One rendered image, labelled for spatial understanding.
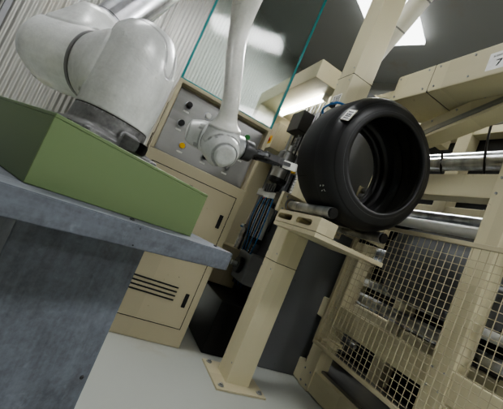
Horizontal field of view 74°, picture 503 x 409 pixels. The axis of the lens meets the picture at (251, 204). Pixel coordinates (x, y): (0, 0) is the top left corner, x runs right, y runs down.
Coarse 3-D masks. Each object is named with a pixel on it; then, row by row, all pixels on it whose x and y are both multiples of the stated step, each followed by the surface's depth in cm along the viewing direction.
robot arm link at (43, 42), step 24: (120, 0) 83; (144, 0) 86; (168, 0) 92; (24, 24) 74; (48, 24) 72; (72, 24) 72; (96, 24) 74; (24, 48) 73; (48, 48) 70; (48, 72) 72; (72, 96) 76
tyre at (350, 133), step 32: (320, 128) 136; (352, 128) 128; (384, 128) 161; (416, 128) 139; (320, 160) 130; (384, 160) 168; (416, 160) 153; (320, 192) 134; (352, 192) 130; (384, 192) 167; (416, 192) 142; (352, 224) 136; (384, 224) 138
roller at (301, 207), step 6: (288, 204) 159; (294, 204) 153; (300, 204) 149; (306, 204) 145; (312, 204) 142; (294, 210) 155; (300, 210) 149; (306, 210) 144; (312, 210) 139; (318, 210) 135; (324, 210) 132; (330, 210) 129; (336, 210) 130; (324, 216) 133; (330, 216) 129; (336, 216) 130
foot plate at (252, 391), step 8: (208, 360) 173; (208, 368) 165; (216, 368) 169; (216, 376) 161; (216, 384) 153; (224, 384) 157; (232, 384) 160; (232, 392) 153; (240, 392) 155; (248, 392) 159; (256, 392) 161
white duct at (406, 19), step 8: (408, 0) 206; (416, 0) 202; (424, 0) 201; (432, 0) 203; (408, 8) 205; (416, 8) 204; (424, 8) 204; (400, 16) 209; (408, 16) 206; (416, 16) 207; (400, 24) 209; (408, 24) 209; (400, 32) 212; (392, 40) 215; (392, 48) 220; (384, 56) 222
